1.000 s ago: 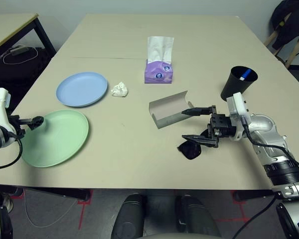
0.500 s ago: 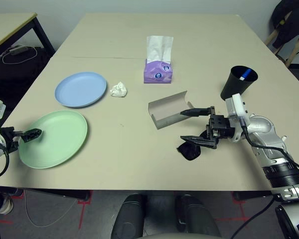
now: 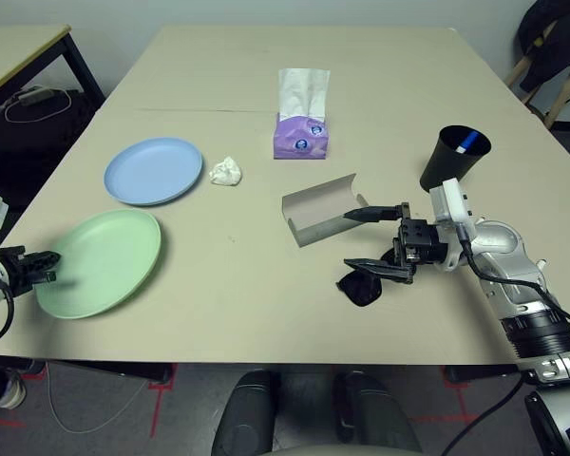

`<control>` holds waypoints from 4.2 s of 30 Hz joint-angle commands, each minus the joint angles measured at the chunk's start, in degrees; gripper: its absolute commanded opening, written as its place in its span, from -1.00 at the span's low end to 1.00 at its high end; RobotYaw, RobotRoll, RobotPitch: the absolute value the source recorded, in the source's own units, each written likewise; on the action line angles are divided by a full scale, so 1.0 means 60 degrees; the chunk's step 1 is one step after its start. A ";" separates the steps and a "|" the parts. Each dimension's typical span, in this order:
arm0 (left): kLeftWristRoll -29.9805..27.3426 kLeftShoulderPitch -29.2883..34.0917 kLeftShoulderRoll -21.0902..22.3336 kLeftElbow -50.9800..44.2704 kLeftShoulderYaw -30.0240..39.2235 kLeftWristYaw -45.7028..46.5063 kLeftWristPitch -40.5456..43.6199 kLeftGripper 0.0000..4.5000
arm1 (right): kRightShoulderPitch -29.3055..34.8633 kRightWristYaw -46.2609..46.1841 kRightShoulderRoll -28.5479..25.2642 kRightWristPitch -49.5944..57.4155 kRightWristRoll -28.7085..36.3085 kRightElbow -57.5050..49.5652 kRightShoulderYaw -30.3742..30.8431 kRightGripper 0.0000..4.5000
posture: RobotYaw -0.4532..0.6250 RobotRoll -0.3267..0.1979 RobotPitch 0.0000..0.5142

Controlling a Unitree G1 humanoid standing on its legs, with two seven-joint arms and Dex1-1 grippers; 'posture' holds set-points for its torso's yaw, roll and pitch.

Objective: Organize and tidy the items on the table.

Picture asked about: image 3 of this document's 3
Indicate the black sunglasses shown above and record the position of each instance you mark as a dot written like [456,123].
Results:
[361,292]

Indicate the light green plate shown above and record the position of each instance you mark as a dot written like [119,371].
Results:
[104,261]

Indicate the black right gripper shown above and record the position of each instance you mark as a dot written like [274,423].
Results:
[420,242]

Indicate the dark grey robot thigh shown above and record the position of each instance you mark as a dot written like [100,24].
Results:
[242,418]
[375,418]

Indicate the black jacket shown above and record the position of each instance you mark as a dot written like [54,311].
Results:
[551,43]

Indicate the black plastic cup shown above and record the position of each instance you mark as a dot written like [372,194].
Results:
[444,164]

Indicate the white tissue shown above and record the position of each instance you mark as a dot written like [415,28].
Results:
[225,171]

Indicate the beige side table black frame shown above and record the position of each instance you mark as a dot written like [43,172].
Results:
[14,52]

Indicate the blue capped marker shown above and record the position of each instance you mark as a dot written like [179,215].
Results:
[466,142]

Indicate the grey glasses case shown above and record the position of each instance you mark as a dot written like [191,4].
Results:
[313,209]

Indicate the black bag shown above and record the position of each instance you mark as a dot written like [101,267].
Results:
[28,152]

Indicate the white bystander shoe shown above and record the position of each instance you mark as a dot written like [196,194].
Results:
[12,392]

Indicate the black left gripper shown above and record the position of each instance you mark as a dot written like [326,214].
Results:
[14,275]

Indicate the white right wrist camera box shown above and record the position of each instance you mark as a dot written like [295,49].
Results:
[449,199]

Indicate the dark grey robot left thigh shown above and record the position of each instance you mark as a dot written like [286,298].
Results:
[242,418]

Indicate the wooden leg chair green seat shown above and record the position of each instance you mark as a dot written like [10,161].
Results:
[563,92]

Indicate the dark grey robot right thigh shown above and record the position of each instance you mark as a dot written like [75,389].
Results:
[375,418]

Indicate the grey power adapter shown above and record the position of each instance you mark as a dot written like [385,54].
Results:
[35,96]

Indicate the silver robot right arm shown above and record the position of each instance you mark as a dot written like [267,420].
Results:
[499,247]

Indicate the light blue plate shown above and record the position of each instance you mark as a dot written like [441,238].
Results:
[152,171]

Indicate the purple tissue pack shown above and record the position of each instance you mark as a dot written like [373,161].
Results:
[300,140]

